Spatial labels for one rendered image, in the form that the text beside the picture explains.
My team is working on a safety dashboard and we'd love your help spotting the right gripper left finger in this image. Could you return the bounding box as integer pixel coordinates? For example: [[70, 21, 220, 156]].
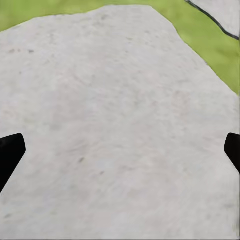
[[0, 133, 26, 193]]

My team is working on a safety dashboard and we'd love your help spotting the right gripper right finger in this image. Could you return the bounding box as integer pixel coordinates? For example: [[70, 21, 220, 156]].
[[224, 132, 240, 173]]

